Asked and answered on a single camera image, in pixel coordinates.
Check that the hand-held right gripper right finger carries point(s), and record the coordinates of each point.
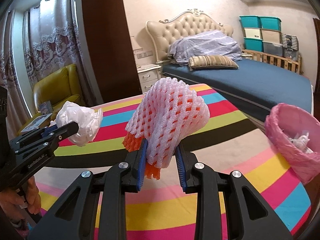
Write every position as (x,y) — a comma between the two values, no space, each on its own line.
(180,170)

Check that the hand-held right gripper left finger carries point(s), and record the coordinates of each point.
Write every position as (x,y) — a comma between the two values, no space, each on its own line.
(142,165)

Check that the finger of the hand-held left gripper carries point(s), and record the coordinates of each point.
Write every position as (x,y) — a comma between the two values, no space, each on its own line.
(50,130)
(67,130)

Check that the white plastic bag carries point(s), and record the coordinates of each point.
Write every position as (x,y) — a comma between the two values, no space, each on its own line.
(80,120)

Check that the white orange foam fruit net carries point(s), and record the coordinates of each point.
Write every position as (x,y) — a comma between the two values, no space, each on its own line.
(170,120)

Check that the pink trash bin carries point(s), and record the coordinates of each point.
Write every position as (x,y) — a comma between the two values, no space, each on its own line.
(282,130)

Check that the person's left hand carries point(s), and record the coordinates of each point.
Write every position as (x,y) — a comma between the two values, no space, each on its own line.
(33,197)

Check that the flat printed box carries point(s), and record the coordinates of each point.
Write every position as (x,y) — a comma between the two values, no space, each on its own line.
(36,123)

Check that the small colourful upright box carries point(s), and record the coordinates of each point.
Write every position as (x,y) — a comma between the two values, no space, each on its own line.
(45,107)

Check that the yellow leather armchair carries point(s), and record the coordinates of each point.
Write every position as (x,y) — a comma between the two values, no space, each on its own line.
(57,85)

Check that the striped tablecloth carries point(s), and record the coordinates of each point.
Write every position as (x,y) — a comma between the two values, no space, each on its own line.
(225,140)

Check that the lace patterned curtain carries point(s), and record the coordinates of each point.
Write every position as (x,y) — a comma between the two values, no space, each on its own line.
(55,35)
(12,67)

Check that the white nightstand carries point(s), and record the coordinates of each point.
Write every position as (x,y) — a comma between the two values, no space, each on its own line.
(148,78)

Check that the dark wooden partition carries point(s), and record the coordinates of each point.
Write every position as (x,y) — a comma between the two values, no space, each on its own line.
(107,42)

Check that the gold striped pillow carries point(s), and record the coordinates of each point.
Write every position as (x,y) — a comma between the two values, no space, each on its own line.
(212,61)

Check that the bed with blue sheet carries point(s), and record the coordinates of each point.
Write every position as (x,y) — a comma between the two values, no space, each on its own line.
(250,80)

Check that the crumpled white tissue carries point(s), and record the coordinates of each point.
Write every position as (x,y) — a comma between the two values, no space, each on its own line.
(301,140)

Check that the lavender folded quilt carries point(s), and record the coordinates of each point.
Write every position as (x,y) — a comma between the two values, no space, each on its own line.
(205,45)

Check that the beige tufted headboard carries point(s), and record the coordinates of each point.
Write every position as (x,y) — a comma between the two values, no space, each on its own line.
(180,27)

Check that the teal storage bin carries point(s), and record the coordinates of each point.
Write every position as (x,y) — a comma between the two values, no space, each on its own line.
(253,44)
(270,23)
(250,22)

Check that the beige storage bin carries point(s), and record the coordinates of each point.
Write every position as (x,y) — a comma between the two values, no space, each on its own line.
(271,35)
(252,33)

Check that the small clear storage bin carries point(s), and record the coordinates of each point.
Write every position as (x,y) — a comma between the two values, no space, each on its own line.
(290,53)

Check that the houndstooth bag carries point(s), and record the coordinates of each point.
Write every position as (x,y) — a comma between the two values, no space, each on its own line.
(290,41)

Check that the dark wooden door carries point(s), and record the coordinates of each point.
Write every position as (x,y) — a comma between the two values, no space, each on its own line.
(317,55)

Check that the wall outlet panel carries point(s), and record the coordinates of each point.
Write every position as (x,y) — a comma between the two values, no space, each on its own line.
(143,55)

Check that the wooden crib rail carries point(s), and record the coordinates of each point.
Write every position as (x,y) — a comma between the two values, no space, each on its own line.
(272,61)

